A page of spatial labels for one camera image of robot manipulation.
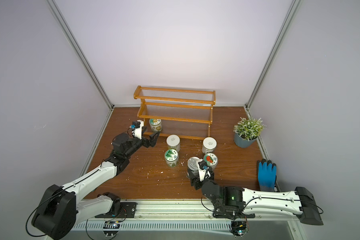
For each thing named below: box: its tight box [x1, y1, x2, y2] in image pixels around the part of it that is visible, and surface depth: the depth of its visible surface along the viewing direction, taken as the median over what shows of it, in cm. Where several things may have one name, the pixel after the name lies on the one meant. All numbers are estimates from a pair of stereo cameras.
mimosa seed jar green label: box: [164, 148, 179, 168], surface depth 85 cm
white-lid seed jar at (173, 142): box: [166, 134, 181, 152], surface depth 91 cm
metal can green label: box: [187, 156, 200, 180], surface depth 72 cm
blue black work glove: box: [257, 158, 278, 193], surface depth 86 cm
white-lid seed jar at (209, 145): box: [202, 137, 217, 154], surface depth 89 cm
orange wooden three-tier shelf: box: [133, 85, 216, 140], surface depth 97 cm
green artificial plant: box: [233, 117, 267, 141], surface depth 86 cm
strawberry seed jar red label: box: [203, 152, 219, 171], surface depth 85 cm
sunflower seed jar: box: [149, 118, 162, 132], surface depth 100 cm
